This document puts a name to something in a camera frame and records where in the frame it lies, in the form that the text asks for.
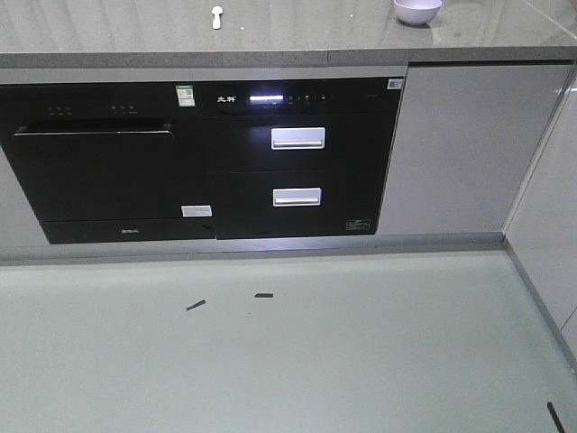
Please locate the pale green spoon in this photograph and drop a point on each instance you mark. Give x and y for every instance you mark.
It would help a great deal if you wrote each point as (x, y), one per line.
(217, 12)

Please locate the purple bowl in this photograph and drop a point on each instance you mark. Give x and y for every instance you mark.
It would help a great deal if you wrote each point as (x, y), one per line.
(417, 12)

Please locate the black disinfection cabinet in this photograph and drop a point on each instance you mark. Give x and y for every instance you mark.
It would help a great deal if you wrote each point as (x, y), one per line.
(297, 157)

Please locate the black tape strip left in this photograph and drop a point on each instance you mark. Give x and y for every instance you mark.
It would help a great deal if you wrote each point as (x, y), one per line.
(196, 305)

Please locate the grey cabinet door right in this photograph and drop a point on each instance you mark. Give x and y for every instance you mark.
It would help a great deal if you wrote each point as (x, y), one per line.
(464, 140)

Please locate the grey cabinet door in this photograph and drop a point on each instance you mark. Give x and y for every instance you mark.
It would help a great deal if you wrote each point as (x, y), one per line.
(464, 140)
(19, 225)

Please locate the black built-in dishwasher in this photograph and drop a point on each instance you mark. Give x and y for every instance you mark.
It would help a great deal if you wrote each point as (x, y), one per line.
(107, 156)

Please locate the grey cabinet door left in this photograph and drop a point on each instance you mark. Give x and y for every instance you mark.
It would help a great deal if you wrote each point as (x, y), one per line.
(19, 225)

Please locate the black tape strip right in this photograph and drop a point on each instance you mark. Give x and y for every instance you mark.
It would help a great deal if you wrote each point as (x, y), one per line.
(555, 418)

